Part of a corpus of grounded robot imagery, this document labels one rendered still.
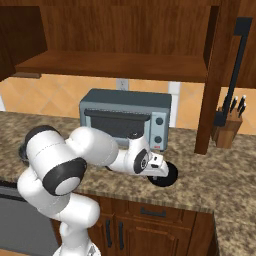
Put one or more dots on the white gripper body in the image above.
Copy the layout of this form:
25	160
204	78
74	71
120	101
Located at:
161	171

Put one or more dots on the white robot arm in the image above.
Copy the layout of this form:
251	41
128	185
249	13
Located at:
83	146

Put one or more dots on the wooden base cabinet door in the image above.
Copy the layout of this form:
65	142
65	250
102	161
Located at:
100	238
156	240

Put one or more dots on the dark grey bowl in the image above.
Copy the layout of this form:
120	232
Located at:
22	156

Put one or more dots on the wooden drawer front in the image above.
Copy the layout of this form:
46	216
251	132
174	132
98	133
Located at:
180	213

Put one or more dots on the grey toaster oven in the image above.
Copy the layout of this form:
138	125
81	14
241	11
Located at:
133	101

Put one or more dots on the wooden knife block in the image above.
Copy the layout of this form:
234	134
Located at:
230	128

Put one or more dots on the grey dishwasher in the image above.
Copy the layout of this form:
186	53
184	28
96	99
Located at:
23	223

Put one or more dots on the white wall outlet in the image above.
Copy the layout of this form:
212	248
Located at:
122	84

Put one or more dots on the open wooden wall cabinet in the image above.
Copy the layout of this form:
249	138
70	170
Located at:
113	65

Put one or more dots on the closed wooden wall cabinet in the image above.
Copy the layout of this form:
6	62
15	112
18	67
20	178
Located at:
248	46

